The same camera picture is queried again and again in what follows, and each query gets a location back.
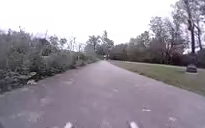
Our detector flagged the grey asphalt path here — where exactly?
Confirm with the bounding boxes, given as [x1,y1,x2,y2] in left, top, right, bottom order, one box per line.
[0,59,205,128]

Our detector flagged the dark hedge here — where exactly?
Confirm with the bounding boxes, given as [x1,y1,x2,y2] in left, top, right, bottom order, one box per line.
[108,48,205,70]

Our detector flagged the robot's own part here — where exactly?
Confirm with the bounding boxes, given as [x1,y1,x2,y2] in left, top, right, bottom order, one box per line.
[63,121,74,128]
[129,121,140,128]

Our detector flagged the row of trees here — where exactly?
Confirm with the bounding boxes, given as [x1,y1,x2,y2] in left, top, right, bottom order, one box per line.
[84,0,205,66]

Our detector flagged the grass strip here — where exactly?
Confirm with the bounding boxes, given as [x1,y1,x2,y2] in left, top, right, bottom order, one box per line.
[107,59,205,100]

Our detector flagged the row of bushes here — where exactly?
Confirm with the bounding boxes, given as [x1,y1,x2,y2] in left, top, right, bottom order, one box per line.
[0,24,99,98]

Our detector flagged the dark low stump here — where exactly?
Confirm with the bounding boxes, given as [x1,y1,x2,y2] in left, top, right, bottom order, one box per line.
[185,63,199,74]

